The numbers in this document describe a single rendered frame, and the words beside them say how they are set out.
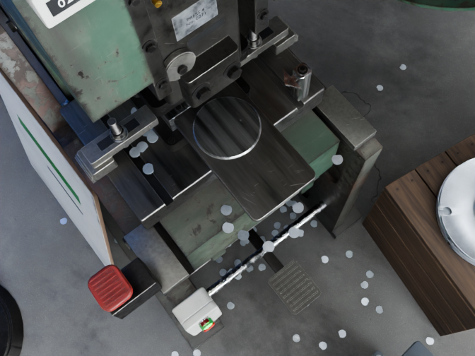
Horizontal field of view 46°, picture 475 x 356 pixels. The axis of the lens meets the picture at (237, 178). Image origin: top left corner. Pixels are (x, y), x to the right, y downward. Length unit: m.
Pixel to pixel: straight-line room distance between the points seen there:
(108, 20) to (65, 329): 1.31
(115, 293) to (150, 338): 0.77
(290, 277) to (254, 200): 0.63
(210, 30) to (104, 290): 0.46
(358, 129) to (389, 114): 0.77
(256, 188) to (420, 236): 0.59
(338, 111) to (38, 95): 0.63
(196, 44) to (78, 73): 0.24
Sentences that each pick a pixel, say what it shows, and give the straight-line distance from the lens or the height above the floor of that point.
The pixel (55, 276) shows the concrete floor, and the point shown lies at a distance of 1.83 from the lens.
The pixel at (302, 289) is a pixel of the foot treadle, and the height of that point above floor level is 0.16.
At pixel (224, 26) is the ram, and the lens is 0.85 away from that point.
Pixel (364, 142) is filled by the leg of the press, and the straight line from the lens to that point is 1.18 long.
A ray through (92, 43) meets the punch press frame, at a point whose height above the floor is 1.20.
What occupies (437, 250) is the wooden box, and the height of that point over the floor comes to 0.35.
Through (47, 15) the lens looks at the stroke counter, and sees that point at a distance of 0.51.
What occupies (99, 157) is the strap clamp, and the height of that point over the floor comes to 0.76.
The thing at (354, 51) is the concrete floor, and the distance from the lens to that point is 2.04.
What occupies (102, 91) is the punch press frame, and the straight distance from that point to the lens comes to 0.69.
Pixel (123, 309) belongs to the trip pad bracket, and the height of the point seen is 0.69.
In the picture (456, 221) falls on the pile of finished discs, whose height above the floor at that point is 0.38.
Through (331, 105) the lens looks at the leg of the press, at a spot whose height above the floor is 0.64.
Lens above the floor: 1.69
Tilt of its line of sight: 70 degrees down
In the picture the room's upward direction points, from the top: 7 degrees counter-clockwise
